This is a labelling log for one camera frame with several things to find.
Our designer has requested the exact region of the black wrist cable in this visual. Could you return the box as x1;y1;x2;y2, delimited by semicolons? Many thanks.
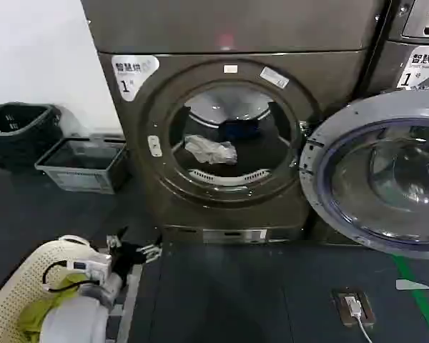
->
41;262;105;293

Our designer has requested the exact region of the dark blue garment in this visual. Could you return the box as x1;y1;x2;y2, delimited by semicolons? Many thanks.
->
217;119;262;142

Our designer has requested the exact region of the round glass dryer door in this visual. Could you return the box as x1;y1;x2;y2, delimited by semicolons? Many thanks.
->
299;93;429;261

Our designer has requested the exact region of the grey tumble dryer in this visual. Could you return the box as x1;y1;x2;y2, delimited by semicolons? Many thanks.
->
79;0;386;245

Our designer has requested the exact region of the grey washing machine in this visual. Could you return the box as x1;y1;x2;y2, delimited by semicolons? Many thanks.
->
360;0;429;108

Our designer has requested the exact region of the grey plastic crate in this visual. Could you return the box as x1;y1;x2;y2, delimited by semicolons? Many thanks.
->
34;136;130;196

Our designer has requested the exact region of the green floor tape strip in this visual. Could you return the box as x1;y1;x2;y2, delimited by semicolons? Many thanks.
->
393;255;429;343

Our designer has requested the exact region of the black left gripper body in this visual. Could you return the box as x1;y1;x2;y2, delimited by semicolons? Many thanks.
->
110;242;143;283

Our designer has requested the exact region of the black plastic laundry basket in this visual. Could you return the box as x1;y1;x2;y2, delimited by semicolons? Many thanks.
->
0;102;64;169

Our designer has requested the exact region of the yellow-green garment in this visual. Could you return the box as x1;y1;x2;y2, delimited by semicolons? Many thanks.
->
15;272;94;343

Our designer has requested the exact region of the cream perforated laundry basket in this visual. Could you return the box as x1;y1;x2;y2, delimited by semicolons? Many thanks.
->
0;234;144;343

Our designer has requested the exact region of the white floor arrow sticker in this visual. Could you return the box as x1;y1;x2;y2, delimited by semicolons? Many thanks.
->
395;279;429;292

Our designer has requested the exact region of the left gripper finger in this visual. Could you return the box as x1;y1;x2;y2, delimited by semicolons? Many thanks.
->
133;242;163;264
107;226;129;252

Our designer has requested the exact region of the white plug with cable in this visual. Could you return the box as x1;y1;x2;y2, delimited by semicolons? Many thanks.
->
344;295;380;343

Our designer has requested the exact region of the metal floor socket box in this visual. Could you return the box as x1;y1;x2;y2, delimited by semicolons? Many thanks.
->
330;287;377;328

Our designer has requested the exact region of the white crumpled cloth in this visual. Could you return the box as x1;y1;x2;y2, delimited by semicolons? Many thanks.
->
183;134;238;166

